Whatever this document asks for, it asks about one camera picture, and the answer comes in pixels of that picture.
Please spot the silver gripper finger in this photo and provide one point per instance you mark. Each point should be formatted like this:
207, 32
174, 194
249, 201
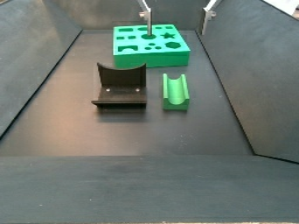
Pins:
209, 14
146, 14

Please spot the green arch object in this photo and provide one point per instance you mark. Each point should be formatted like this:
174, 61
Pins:
175, 93

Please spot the black fixture bracket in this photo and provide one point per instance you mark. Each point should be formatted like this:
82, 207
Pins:
122, 86

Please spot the green shape-sorter block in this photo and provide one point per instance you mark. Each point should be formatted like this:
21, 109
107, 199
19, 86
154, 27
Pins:
161, 50

